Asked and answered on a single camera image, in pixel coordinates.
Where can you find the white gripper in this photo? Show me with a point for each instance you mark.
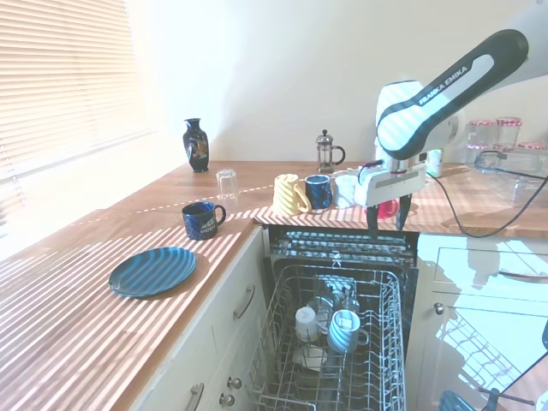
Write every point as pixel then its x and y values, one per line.
pixel 396 185

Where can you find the grey-blue ceramic mug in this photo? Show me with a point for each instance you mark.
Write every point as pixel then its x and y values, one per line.
pixel 342 331

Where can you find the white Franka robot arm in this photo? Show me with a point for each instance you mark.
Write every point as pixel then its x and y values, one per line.
pixel 432 107

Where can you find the red mug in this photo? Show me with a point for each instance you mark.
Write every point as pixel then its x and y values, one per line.
pixel 387 210

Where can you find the white ribbed mug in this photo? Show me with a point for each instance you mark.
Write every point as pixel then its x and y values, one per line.
pixel 344 192

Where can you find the blue glossy mug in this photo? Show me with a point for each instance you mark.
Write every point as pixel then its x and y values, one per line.
pixel 317 192

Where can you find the yellow ceramic mug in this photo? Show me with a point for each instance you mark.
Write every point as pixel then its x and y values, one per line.
pixel 289 194

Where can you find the small white ceramic mug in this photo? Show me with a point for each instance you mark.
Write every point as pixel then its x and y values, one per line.
pixel 305 321

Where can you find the dark blue printed mug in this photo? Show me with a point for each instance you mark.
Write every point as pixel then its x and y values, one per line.
pixel 199 220

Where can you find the white green-label bottle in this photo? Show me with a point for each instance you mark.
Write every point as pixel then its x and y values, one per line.
pixel 436 162

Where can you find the glass french press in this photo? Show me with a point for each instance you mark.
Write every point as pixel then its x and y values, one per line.
pixel 327 152

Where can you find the clear glass in rack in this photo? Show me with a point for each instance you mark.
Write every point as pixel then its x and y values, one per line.
pixel 336 289

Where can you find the round metal knob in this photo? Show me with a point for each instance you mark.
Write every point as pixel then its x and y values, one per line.
pixel 227 399
pixel 234 383
pixel 438 307

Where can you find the glass jar checkered lid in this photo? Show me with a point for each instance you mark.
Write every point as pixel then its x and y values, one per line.
pixel 508 130
pixel 479 135
pixel 532 147

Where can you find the clear glass baking dish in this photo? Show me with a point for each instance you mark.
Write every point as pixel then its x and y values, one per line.
pixel 518 167

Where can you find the white saucer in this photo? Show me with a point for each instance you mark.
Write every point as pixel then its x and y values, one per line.
pixel 310 357

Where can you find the clear drinking glass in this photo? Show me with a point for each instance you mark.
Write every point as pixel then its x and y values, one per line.
pixel 227 184

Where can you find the dark blue painted vase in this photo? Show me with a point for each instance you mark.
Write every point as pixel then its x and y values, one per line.
pixel 196 145

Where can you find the blue round plate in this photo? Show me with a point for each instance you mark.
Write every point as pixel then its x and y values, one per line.
pixel 152 272

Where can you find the window blind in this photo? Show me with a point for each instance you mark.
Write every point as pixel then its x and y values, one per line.
pixel 64 77

